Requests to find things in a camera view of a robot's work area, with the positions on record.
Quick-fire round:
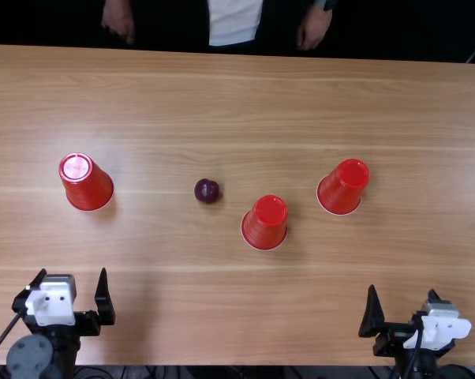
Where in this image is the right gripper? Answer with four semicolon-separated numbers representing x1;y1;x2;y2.
357;284;456;358

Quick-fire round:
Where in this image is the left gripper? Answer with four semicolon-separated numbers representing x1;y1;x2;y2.
11;268;117;340

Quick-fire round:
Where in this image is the red cup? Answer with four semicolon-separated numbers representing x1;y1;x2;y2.
316;158;371;217
241;193;290;252
58;152;115;212

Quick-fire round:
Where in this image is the dark purple plum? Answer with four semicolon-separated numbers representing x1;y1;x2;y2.
193;178;223;206

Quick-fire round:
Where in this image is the person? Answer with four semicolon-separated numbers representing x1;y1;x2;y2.
100;0;338;51

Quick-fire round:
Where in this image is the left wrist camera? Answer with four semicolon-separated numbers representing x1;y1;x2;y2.
25;273;78;328

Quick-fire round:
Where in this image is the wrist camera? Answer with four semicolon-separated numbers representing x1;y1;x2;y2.
402;301;473;351
25;273;78;328

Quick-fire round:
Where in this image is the black cable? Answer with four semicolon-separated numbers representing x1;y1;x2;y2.
0;310;28;366
402;314;426;379

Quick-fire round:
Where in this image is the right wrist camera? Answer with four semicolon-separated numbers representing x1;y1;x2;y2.
402;301;473;351

